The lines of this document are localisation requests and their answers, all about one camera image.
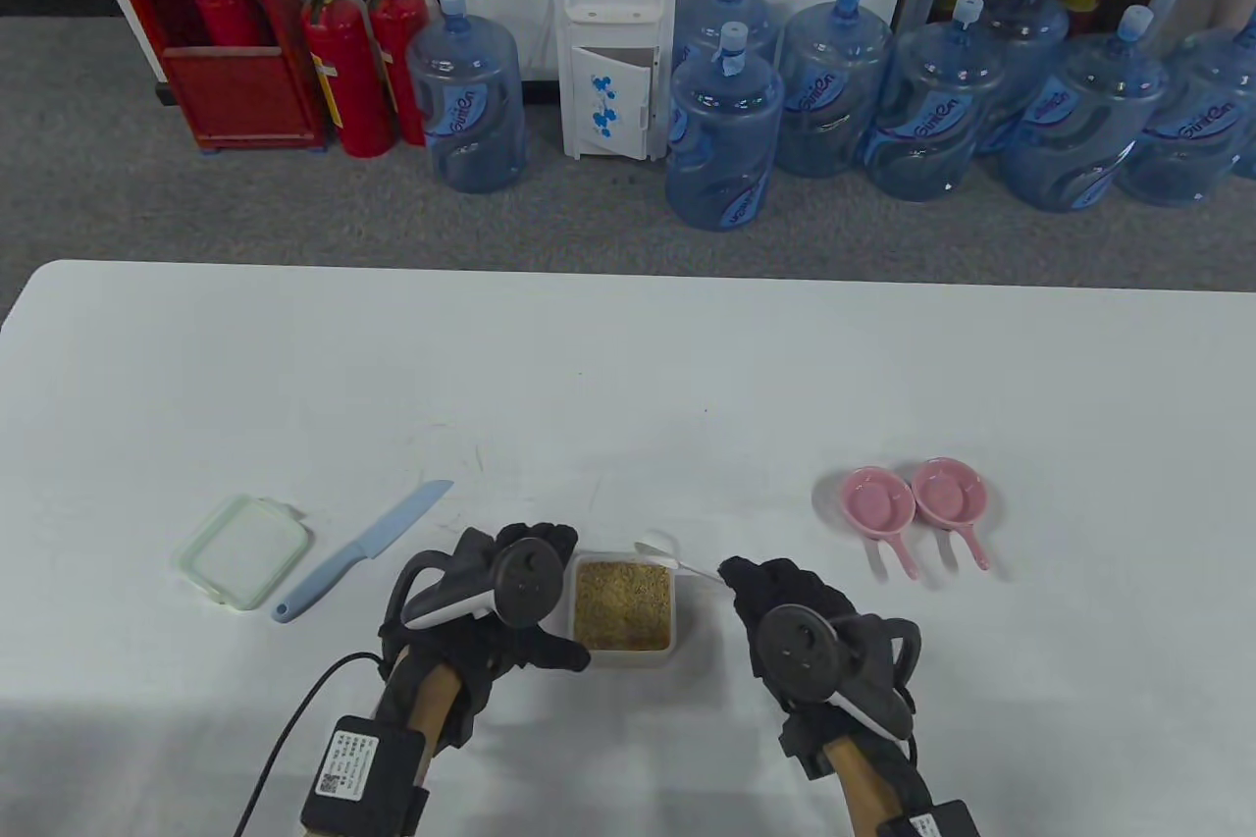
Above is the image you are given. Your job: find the clear green-rimmed container lid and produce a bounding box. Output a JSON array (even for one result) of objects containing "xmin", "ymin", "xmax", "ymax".
[{"xmin": 179, "ymin": 494, "xmax": 313, "ymax": 610}]

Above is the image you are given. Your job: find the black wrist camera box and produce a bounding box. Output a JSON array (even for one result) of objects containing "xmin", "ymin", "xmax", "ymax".
[
  {"xmin": 878, "ymin": 800, "xmax": 982, "ymax": 837},
  {"xmin": 299, "ymin": 717, "xmax": 431, "ymax": 837}
]

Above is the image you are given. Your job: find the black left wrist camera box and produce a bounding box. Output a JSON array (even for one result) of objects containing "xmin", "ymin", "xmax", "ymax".
[{"xmin": 299, "ymin": 717, "xmax": 431, "ymax": 837}]

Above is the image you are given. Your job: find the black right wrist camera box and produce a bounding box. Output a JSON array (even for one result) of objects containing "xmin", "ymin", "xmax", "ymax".
[{"xmin": 878, "ymin": 800, "xmax": 982, "ymax": 837}]

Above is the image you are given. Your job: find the white sesame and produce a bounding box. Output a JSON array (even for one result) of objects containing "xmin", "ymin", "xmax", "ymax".
[{"xmin": 574, "ymin": 560, "xmax": 674, "ymax": 652}]

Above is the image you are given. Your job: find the white coffee spoon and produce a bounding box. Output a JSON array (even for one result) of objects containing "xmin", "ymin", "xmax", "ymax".
[{"xmin": 633, "ymin": 541, "xmax": 727, "ymax": 583}]

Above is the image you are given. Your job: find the clear plastic container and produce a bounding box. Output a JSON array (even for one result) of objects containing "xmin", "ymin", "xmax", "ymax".
[{"xmin": 567, "ymin": 550, "xmax": 680, "ymax": 669}]

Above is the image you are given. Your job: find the person's left hand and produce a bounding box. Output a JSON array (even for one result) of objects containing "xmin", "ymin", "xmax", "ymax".
[{"xmin": 378, "ymin": 523, "xmax": 593, "ymax": 750}]

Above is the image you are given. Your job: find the pink dish with handle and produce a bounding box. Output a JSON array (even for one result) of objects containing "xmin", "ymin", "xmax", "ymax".
[
  {"xmin": 913, "ymin": 457, "xmax": 992, "ymax": 571},
  {"xmin": 840, "ymin": 468, "xmax": 923, "ymax": 581}
]

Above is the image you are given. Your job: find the red fire extinguisher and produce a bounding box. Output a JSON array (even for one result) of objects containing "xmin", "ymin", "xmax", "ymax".
[
  {"xmin": 191, "ymin": 0, "xmax": 266, "ymax": 48},
  {"xmin": 299, "ymin": 0, "xmax": 396, "ymax": 159},
  {"xmin": 365, "ymin": 0, "xmax": 440, "ymax": 148}
]

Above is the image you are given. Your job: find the person's left forearm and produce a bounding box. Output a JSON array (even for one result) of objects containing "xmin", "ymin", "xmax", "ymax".
[{"xmin": 397, "ymin": 665, "xmax": 462, "ymax": 759}]

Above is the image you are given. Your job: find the black white right hand controller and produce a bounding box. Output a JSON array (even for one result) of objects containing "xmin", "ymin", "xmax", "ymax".
[{"xmin": 754, "ymin": 603, "xmax": 923, "ymax": 742}]

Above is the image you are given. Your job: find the red fire extinguisher cabinet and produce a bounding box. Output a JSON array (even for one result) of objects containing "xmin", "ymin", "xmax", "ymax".
[{"xmin": 95, "ymin": 0, "xmax": 328, "ymax": 154}]

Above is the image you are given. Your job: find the person's right forearm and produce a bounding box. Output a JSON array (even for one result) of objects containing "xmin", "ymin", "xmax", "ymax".
[{"xmin": 822, "ymin": 739, "xmax": 904, "ymax": 837}]

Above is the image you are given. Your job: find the person's right hand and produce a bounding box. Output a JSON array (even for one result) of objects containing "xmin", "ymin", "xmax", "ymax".
[{"xmin": 719, "ymin": 555, "xmax": 918, "ymax": 779}]

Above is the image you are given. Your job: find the light blue knife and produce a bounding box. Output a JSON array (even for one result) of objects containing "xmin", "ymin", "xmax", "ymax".
[{"xmin": 272, "ymin": 480, "xmax": 455, "ymax": 624}]

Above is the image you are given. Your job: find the row of blue water jugs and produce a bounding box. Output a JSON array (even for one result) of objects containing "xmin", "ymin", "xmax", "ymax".
[{"xmin": 405, "ymin": 0, "xmax": 1256, "ymax": 233}]

